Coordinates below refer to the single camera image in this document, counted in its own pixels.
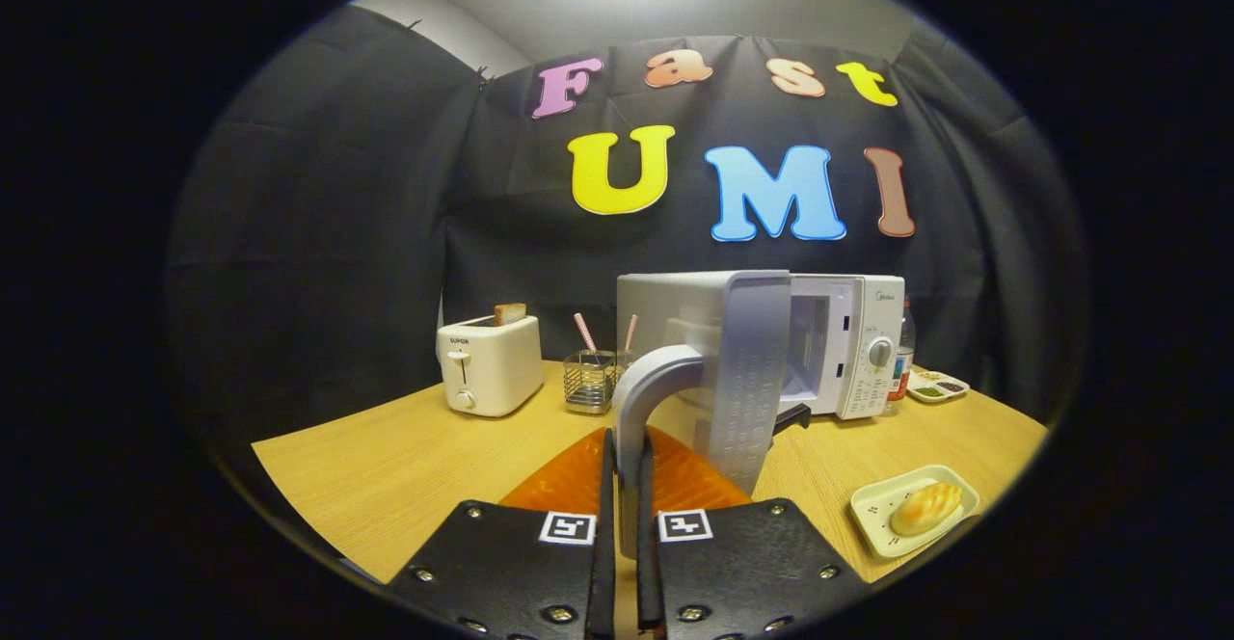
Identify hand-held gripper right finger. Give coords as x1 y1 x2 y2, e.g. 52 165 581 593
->
634 426 873 640

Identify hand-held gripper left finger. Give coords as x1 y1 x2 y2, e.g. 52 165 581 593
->
386 426 618 640

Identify white microwave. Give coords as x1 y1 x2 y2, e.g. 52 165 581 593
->
612 269 907 561

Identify golden bread bun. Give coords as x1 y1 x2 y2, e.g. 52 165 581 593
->
889 482 963 538

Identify white toaster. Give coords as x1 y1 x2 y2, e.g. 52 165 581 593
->
437 314 546 418

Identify white rectangular plate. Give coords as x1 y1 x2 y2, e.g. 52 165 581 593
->
849 465 980 560

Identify clear bottle with red label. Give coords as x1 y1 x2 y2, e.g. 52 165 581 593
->
885 298 917 417

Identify white divided dish of beans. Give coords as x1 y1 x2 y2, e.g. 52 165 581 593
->
906 367 971 404

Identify wire mesh utensil holder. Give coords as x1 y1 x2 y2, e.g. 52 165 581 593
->
563 349 618 415

